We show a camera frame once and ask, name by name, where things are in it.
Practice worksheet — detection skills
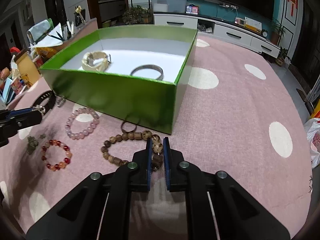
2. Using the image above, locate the red agate bead bracelet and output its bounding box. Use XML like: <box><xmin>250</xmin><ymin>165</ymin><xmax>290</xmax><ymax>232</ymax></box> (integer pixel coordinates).
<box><xmin>40</xmin><ymin>139</ymin><xmax>73</xmax><ymax>172</ymax></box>

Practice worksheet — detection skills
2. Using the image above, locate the small alarm clock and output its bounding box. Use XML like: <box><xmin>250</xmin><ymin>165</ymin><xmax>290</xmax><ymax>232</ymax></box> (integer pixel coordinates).
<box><xmin>261</xmin><ymin>29</ymin><xmax>268</xmax><ymax>38</ymax></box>

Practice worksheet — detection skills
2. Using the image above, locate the white tv cabinet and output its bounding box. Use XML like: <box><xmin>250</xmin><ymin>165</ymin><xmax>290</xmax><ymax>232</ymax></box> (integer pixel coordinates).
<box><xmin>153</xmin><ymin>12</ymin><xmax>280</xmax><ymax>58</ymax></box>

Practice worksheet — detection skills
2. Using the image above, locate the black wristband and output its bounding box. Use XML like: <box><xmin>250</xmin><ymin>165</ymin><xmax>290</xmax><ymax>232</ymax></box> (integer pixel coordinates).
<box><xmin>32</xmin><ymin>90</ymin><xmax>56</xmax><ymax>113</ymax></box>

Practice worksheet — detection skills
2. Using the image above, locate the potted green plant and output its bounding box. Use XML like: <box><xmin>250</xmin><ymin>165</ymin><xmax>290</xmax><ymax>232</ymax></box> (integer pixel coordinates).
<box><xmin>123</xmin><ymin>5</ymin><xmax>152</xmax><ymax>25</ymax></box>

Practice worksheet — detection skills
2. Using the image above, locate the small silver charm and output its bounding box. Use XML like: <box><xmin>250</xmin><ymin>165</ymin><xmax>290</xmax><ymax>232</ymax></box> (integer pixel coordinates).
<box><xmin>34</xmin><ymin>105</ymin><xmax>46</xmax><ymax>117</ymax></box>

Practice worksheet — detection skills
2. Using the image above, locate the silver metal bangle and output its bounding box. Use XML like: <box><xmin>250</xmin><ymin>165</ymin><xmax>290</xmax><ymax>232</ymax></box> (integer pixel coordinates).
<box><xmin>130</xmin><ymin>64</ymin><xmax>164</xmax><ymax>81</ymax></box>

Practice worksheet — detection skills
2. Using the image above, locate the small black hair ring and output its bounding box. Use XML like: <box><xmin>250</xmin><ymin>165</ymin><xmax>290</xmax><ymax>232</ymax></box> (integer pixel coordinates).
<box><xmin>120</xmin><ymin>120</ymin><xmax>138</xmax><ymax>133</ymax></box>

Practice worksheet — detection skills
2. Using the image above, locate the potted plant right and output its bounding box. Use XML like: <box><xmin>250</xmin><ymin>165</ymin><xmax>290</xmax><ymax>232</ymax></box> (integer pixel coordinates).
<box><xmin>270</xmin><ymin>18</ymin><xmax>286</xmax><ymax>46</ymax></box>

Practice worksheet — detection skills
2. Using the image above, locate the clear plastic storage bin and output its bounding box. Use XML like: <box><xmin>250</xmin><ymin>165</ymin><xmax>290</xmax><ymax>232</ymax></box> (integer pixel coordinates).
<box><xmin>151</xmin><ymin>0</ymin><xmax>188</xmax><ymax>13</ymax></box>

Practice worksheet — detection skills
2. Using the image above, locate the cream white wristwatch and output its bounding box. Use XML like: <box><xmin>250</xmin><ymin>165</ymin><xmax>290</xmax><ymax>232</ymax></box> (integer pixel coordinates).
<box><xmin>82</xmin><ymin>51</ymin><xmax>111</xmax><ymax>72</ymax></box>

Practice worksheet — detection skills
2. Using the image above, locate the white paper sheet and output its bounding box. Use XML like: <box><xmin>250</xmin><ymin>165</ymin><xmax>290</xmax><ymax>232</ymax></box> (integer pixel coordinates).
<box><xmin>30</xmin><ymin>23</ymin><xmax>63</xmax><ymax>48</ymax></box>

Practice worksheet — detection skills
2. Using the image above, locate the small floor plant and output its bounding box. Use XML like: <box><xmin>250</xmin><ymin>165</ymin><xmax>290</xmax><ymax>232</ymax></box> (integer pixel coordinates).
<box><xmin>276</xmin><ymin>47</ymin><xmax>291</xmax><ymax>67</ymax></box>

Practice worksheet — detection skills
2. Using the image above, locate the pink crystal bead bracelet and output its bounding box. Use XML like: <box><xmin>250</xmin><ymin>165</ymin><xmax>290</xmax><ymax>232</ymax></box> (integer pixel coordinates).
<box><xmin>65</xmin><ymin>107</ymin><xmax>100</xmax><ymax>140</ymax></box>

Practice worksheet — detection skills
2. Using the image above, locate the green cardboard box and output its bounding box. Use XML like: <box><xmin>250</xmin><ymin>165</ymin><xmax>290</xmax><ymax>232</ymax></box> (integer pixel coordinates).
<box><xmin>40</xmin><ymin>24</ymin><xmax>197</xmax><ymax>134</ymax></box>

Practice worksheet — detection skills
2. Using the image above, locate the green jade pendant necklace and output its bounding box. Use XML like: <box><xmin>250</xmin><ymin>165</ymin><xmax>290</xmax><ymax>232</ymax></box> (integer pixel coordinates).
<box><xmin>26</xmin><ymin>134</ymin><xmax>47</xmax><ymax>155</ymax></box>

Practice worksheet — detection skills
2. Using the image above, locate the yellow bear cup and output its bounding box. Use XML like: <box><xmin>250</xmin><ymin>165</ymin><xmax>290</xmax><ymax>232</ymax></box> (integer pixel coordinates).
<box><xmin>14</xmin><ymin>49</ymin><xmax>41</xmax><ymax>88</ymax></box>

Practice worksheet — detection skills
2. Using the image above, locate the brown wooden bead bracelet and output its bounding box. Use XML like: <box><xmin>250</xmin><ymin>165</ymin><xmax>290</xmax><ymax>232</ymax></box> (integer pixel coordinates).
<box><xmin>100</xmin><ymin>129</ymin><xmax>164</xmax><ymax>172</ymax></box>

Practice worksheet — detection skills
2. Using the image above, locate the pink polka dot tablecloth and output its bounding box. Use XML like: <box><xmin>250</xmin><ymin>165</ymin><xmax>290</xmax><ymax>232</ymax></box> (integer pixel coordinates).
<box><xmin>1</xmin><ymin>35</ymin><xmax>312</xmax><ymax>236</ymax></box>

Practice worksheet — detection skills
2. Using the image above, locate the white plastic shopping bag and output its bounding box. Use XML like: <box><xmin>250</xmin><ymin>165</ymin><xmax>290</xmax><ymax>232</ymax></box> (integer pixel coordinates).
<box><xmin>304</xmin><ymin>118</ymin><xmax>320</xmax><ymax>169</ymax></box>

